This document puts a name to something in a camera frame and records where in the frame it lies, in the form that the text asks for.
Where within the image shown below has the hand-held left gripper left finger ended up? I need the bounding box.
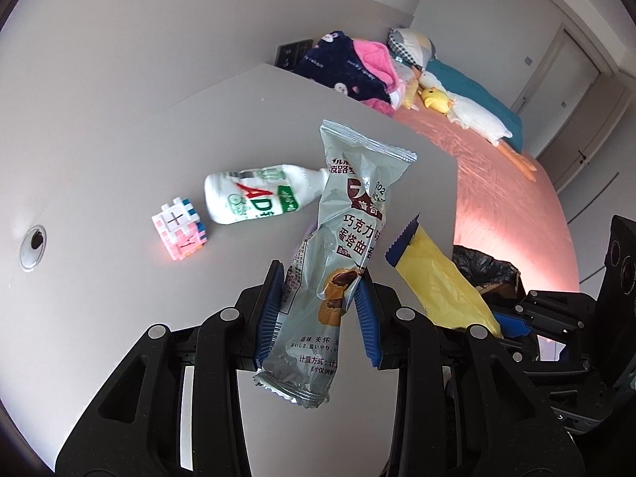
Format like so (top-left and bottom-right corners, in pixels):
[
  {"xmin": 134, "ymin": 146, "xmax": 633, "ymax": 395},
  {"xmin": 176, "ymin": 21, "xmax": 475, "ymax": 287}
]
[{"xmin": 54, "ymin": 258, "xmax": 286, "ymax": 477}]

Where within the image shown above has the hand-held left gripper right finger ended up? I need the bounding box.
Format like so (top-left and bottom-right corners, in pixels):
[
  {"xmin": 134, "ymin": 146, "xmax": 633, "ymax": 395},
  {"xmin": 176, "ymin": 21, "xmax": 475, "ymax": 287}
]
[{"xmin": 355, "ymin": 278, "xmax": 584, "ymax": 477}]

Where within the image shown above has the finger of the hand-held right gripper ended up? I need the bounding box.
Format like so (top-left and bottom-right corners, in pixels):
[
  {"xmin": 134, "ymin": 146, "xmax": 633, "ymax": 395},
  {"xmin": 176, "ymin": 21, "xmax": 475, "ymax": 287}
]
[
  {"xmin": 489, "ymin": 308, "xmax": 587, "ymax": 361},
  {"xmin": 514, "ymin": 288, "xmax": 597, "ymax": 331}
]

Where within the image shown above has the black trash bag bin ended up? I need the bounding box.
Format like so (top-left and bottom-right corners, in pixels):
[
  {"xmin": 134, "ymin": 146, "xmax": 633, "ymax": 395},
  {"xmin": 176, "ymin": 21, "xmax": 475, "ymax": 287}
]
[{"xmin": 451, "ymin": 244, "xmax": 527, "ymax": 309}]

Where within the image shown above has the yellow snack packet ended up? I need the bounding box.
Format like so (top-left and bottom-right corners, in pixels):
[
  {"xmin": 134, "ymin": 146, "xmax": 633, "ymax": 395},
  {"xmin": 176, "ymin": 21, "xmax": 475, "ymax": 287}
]
[{"xmin": 385, "ymin": 213, "xmax": 502, "ymax": 337}]

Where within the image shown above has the silver snack wrapper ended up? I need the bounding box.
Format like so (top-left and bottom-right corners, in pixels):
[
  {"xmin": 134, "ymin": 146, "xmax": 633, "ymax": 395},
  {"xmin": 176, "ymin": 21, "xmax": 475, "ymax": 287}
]
[{"xmin": 253, "ymin": 119, "xmax": 417, "ymax": 411}]

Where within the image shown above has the cardboard box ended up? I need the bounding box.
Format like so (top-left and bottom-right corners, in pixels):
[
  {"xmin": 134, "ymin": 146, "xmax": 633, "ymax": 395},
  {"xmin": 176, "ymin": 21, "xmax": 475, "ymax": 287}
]
[{"xmin": 477, "ymin": 281, "xmax": 522, "ymax": 299}]

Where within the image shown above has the pink bed sheet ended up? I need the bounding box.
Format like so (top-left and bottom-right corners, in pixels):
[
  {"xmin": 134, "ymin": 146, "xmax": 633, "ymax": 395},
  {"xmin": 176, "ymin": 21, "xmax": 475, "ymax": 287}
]
[{"xmin": 392, "ymin": 107, "xmax": 582, "ymax": 291}]

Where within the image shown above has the white green print bottle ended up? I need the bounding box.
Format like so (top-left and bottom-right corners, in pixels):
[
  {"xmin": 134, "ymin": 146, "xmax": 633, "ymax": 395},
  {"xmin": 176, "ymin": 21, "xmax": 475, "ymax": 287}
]
[{"xmin": 204, "ymin": 163, "xmax": 329, "ymax": 227}]

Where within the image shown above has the pink block puzzle cube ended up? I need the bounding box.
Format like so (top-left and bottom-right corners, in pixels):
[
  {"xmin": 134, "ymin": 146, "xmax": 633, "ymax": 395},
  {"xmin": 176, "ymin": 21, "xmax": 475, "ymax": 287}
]
[{"xmin": 151, "ymin": 198, "xmax": 208, "ymax": 262}]

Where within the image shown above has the white goose plush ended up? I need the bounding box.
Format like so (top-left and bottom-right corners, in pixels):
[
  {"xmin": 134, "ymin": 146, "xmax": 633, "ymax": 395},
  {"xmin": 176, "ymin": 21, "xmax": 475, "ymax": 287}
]
[{"xmin": 417, "ymin": 70, "xmax": 537, "ymax": 180}]

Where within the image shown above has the yellow duck plush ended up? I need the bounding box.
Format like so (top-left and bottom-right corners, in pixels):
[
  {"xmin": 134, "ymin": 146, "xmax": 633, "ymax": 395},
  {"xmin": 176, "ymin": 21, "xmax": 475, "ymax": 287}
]
[{"xmin": 420, "ymin": 87, "xmax": 452, "ymax": 112}]

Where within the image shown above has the white cartoon print blanket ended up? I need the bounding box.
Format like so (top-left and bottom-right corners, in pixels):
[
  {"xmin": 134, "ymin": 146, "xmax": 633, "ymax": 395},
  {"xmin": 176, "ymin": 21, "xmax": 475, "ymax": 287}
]
[{"xmin": 390, "ymin": 62, "xmax": 417, "ymax": 105}]

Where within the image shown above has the navy printed blanket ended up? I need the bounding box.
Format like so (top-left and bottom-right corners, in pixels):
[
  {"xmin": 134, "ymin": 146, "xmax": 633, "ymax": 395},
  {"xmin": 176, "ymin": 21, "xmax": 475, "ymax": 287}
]
[{"xmin": 293, "ymin": 31, "xmax": 393, "ymax": 107}]

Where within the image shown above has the pink fleece blanket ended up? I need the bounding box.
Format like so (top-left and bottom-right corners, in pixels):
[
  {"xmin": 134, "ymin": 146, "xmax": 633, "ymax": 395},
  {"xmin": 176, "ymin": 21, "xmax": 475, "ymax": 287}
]
[{"xmin": 354, "ymin": 39, "xmax": 405, "ymax": 110}]

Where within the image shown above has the checked pillow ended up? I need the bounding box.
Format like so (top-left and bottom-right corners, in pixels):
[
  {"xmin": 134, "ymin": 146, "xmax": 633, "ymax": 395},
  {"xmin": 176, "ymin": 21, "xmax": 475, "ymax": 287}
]
[{"xmin": 388, "ymin": 27, "xmax": 438, "ymax": 68}]

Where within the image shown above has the white door with handle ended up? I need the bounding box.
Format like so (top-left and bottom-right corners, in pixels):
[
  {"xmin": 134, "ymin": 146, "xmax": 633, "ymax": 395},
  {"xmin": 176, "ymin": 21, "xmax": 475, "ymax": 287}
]
[{"xmin": 537, "ymin": 84, "xmax": 636, "ymax": 194}]

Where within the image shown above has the round desk cable grommet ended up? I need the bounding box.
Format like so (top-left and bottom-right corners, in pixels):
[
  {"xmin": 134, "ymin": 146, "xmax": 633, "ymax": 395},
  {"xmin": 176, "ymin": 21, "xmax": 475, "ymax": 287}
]
[{"xmin": 20, "ymin": 225, "xmax": 48, "ymax": 273}]

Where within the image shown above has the black wall socket panel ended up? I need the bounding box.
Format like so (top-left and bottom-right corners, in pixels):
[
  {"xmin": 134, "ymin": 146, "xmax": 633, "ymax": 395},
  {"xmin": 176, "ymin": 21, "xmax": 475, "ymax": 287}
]
[{"xmin": 275, "ymin": 38, "xmax": 315, "ymax": 69}]

